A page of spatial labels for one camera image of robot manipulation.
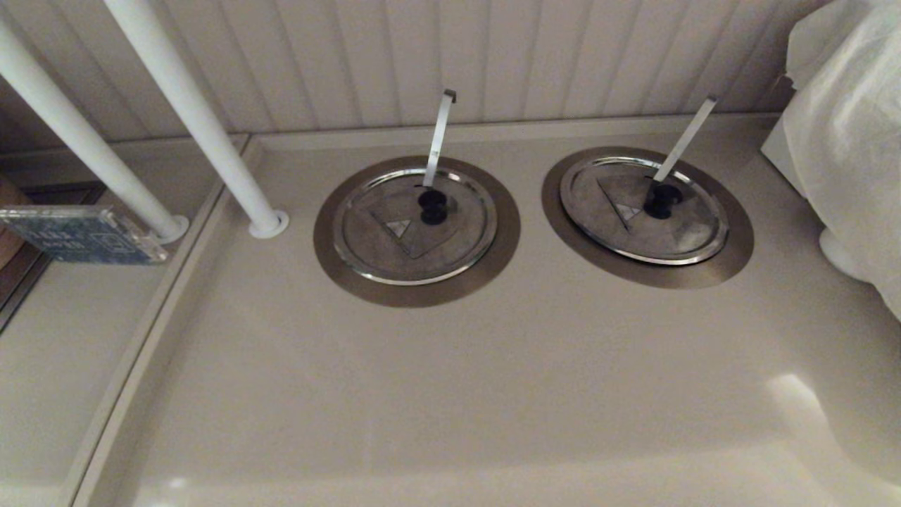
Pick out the steel lid with black knob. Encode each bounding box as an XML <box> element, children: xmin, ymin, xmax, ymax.
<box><xmin>332</xmin><ymin>167</ymin><xmax>498</xmax><ymax>286</ymax></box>
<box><xmin>560</xmin><ymin>155</ymin><xmax>729</xmax><ymax>266</ymax></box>

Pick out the long white slanted pole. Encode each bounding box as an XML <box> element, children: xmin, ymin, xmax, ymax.
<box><xmin>104</xmin><ymin>0</ymin><xmax>290</xmax><ymax>239</ymax></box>
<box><xmin>0</xmin><ymin>18</ymin><xmax>189</xmax><ymax>245</ymax></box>

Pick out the white covered appliance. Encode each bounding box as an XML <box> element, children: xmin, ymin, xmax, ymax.
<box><xmin>760</xmin><ymin>116</ymin><xmax>877</xmax><ymax>282</ymax></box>

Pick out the white cloth cover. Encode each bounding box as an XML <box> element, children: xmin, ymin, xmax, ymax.
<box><xmin>783</xmin><ymin>0</ymin><xmax>901</xmax><ymax>321</ymax></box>

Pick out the brushed metal well ring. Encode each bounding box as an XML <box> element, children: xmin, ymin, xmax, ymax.
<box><xmin>313</xmin><ymin>155</ymin><xmax>522</xmax><ymax>308</ymax></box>
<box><xmin>541</xmin><ymin>146</ymin><xmax>755</xmax><ymax>289</ymax></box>

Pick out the flat steel ladle handle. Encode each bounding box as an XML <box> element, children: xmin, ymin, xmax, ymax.
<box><xmin>423</xmin><ymin>89</ymin><xmax>457</xmax><ymax>189</ymax></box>
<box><xmin>653</xmin><ymin>96</ymin><xmax>718</xmax><ymax>184</ymax></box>

